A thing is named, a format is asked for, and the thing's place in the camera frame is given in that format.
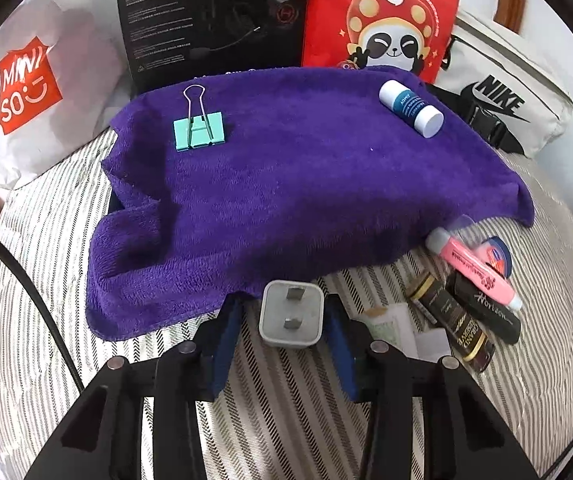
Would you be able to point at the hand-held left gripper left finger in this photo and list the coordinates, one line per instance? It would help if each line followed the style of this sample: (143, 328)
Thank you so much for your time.
(226, 347)

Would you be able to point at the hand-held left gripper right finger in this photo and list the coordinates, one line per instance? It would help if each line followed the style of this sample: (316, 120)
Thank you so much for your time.
(341, 355)

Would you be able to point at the white cube charger plug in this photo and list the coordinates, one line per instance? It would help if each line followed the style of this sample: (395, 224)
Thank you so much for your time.
(291, 327)

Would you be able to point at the black tube white script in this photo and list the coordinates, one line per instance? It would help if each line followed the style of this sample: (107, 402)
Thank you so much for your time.
(491, 310)

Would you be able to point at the pink lip balm tube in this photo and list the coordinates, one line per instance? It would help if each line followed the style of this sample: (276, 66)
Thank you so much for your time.
(471, 265)

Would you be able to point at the clear round plastic cap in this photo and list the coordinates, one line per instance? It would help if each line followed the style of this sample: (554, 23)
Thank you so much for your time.
(462, 224)

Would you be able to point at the small blue lidded balm jar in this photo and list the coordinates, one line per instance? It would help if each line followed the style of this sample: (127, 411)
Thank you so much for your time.
(501, 255)

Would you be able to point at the white and blue stick bottle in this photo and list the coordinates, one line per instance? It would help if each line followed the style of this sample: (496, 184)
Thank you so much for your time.
(409, 105)

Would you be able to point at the white sachet packet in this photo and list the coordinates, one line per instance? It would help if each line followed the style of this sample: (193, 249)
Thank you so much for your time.
(389, 330)

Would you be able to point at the white paper slip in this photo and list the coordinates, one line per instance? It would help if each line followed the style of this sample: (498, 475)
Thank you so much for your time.
(431, 347)

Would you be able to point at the black and brown tube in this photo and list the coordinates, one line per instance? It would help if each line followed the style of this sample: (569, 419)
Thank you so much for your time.
(454, 320)

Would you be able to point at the purple towel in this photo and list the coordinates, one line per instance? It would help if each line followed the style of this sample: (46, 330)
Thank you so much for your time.
(291, 185)

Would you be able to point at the teal binder clip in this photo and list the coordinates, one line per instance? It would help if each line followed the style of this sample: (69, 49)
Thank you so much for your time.
(199, 132)

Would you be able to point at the black headset box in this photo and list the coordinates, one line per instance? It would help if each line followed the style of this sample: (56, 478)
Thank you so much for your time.
(191, 25)

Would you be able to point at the white plastic bag red logo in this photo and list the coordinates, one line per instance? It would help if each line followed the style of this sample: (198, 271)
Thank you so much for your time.
(66, 60)

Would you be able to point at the white waist bag black logo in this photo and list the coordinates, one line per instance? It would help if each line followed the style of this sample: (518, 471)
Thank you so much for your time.
(531, 80)

